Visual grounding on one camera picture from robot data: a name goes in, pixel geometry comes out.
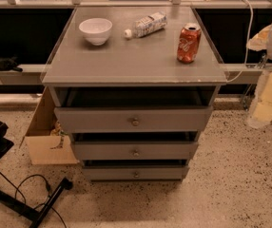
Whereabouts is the grey top drawer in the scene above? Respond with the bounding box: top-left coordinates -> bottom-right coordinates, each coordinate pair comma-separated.
54,106 -> 212,133

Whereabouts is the grey drawer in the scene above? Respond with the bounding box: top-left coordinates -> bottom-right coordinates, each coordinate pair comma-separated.
72,132 -> 198,161
54,106 -> 212,133
83,160 -> 189,181

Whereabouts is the grey drawer cabinet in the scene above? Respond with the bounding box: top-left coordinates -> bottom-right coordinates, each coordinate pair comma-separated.
40,5 -> 228,182

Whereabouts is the grey middle drawer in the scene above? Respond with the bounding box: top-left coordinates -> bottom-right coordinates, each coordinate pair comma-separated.
72,132 -> 198,161

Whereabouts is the grey bottom drawer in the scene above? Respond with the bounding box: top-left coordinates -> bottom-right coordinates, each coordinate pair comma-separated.
83,160 -> 189,181

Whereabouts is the open cardboard box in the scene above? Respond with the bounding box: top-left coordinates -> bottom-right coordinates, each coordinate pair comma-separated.
25,88 -> 78,164

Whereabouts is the red soda can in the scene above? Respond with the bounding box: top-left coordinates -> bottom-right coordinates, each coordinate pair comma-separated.
177,23 -> 202,64

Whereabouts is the white ceramic bowl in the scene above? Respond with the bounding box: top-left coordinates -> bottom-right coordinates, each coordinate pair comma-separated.
79,18 -> 112,46

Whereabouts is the clear plastic water bottle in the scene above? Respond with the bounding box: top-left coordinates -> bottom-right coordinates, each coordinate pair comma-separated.
124,12 -> 167,39

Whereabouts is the black chair base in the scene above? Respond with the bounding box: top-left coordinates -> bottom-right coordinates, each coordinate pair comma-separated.
0,119 -> 74,228

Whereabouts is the black bag on ledge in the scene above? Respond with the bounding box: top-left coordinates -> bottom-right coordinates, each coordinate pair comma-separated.
0,57 -> 23,72

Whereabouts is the black floor cable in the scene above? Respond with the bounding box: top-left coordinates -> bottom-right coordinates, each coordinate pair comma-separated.
0,166 -> 68,228

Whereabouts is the white hanging cable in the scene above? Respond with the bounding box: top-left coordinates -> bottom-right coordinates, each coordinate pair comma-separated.
226,0 -> 254,84

